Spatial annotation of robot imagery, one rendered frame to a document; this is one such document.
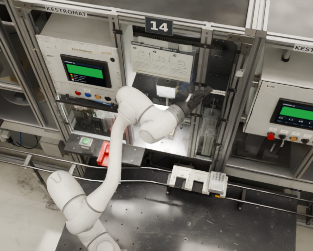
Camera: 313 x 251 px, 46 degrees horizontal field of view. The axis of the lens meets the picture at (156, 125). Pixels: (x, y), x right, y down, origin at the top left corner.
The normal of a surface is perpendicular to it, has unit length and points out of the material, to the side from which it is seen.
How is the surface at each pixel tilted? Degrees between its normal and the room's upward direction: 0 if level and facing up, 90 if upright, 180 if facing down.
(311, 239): 0
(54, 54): 90
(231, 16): 0
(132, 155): 0
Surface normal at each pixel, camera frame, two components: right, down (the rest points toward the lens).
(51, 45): -0.23, 0.81
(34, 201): -0.01, -0.55
